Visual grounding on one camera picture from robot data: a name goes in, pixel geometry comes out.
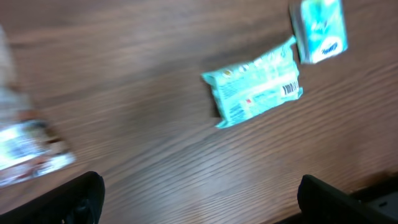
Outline brown snack bag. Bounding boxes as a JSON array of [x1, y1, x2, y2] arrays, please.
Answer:
[[1, 30, 75, 188]]

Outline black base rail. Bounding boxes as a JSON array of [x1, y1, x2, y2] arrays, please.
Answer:
[[273, 174, 398, 224]]

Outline green white tissue pack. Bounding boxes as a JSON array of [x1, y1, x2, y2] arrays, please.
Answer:
[[289, 0, 348, 64]]

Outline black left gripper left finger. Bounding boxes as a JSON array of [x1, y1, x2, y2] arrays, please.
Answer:
[[1, 171, 105, 224]]

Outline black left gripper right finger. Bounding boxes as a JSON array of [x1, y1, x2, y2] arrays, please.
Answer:
[[297, 174, 398, 224]]

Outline teal tissue packet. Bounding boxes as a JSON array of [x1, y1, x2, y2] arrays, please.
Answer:
[[202, 36, 303, 129]]

